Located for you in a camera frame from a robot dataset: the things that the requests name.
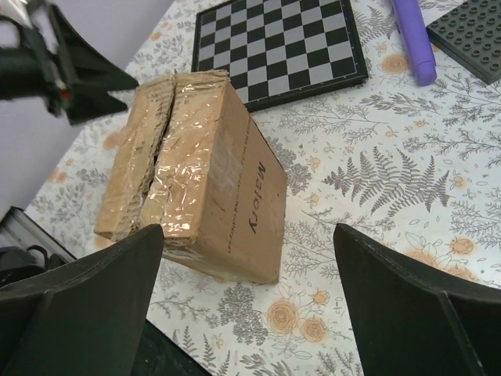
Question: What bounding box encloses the dark grey studded plate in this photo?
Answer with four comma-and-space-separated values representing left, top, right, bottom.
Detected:
427, 0, 500, 85

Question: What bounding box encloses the purple cylindrical handle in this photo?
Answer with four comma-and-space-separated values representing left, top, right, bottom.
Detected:
391, 0, 437, 86

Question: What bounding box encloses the black white checkerboard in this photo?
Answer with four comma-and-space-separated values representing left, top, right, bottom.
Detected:
192, 0, 368, 111

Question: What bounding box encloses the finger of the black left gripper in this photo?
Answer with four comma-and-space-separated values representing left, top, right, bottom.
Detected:
43, 0, 140, 126

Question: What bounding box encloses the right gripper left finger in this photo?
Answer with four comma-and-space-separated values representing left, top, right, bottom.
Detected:
1, 225, 163, 375

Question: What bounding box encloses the brown taped cardboard box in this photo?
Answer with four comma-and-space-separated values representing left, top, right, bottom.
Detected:
95, 70, 287, 284

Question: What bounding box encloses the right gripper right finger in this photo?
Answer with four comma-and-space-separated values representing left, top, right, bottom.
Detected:
333, 223, 500, 375

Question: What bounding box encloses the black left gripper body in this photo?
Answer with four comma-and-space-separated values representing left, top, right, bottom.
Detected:
1, 16, 63, 114

